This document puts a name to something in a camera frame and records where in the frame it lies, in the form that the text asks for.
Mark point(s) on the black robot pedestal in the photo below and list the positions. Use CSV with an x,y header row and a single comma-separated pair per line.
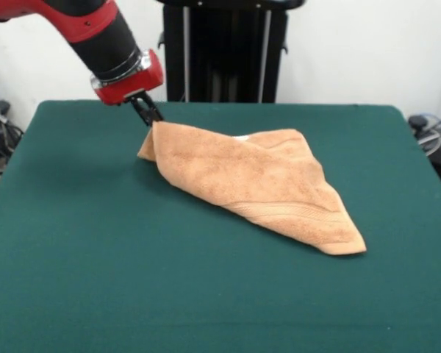
x,y
224,51

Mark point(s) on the dark green table cloth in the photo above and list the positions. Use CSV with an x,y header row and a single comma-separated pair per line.
x,y
95,257

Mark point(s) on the tan terry towel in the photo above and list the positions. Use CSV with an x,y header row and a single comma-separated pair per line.
x,y
250,180

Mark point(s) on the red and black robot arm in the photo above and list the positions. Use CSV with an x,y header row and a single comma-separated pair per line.
x,y
88,29

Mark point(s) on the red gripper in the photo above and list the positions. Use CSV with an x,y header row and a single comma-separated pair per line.
x,y
132,86

